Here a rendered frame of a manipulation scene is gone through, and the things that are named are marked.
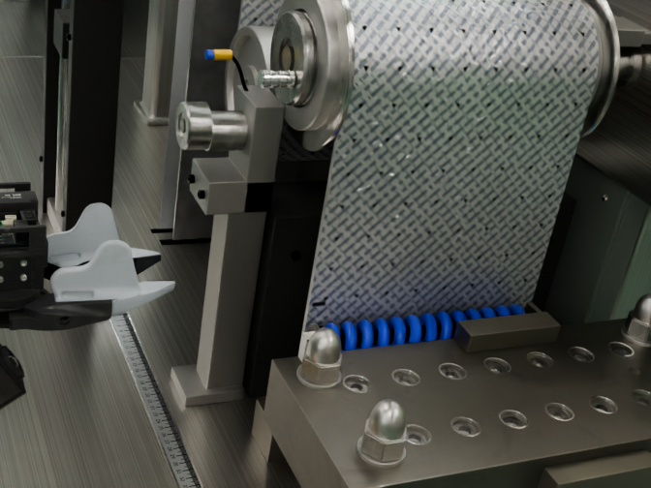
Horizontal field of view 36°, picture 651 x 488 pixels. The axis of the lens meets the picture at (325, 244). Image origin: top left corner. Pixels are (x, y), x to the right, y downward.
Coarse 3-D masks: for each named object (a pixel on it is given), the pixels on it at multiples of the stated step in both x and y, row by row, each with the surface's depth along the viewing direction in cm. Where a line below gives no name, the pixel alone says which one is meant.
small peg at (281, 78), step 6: (264, 72) 78; (270, 72) 79; (276, 72) 79; (282, 72) 79; (288, 72) 79; (258, 78) 79; (264, 78) 78; (270, 78) 79; (276, 78) 79; (282, 78) 79; (288, 78) 79; (294, 78) 79; (264, 84) 79; (270, 84) 79; (276, 84) 79; (282, 84) 79; (288, 84) 80
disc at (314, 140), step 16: (336, 0) 77; (336, 16) 77; (352, 32) 75; (352, 48) 75; (352, 64) 75; (352, 80) 76; (336, 96) 78; (336, 112) 78; (320, 128) 81; (336, 128) 78; (304, 144) 84; (320, 144) 81
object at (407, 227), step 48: (336, 144) 79; (384, 144) 81; (432, 144) 83; (480, 144) 85; (528, 144) 87; (576, 144) 89; (336, 192) 82; (384, 192) 83; (432, 192) 85; (480, 192) 88; (528, 192) 90; (336, 240) 84; (384, 240) 86; (432, 240) 88; (480, 240) 90; (528, 240) 93; (336, 288) 87; (384, 288) 89; (432, 288) 91; (480, 288) 93; (528, 288) 96
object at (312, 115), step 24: (288, 0) 83; (312, 0) 78; (336, 24) 77; (336, 48) 77; (600, 48) 87; (336, 72) 77; (600, 72) 87; (312, 96) 79; (288, 120) 84; (312, 120) 80
